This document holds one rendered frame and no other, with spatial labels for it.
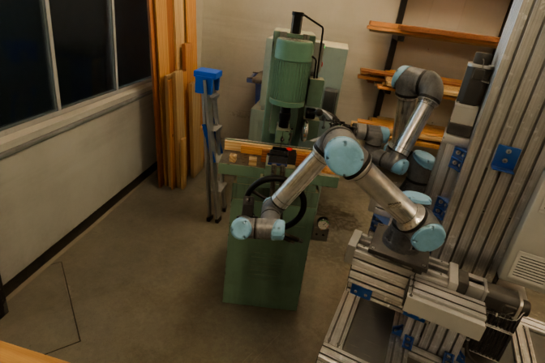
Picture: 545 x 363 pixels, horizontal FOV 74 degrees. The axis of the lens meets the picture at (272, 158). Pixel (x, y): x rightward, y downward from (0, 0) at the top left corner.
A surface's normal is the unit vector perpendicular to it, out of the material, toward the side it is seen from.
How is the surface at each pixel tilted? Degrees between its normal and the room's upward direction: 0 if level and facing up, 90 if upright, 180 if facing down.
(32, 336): 0
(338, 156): 85
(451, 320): 90
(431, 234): 95
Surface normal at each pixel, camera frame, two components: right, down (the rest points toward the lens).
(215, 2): -0.18, 0.37
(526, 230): -0.43, 0.32
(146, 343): 0.12, -0.91
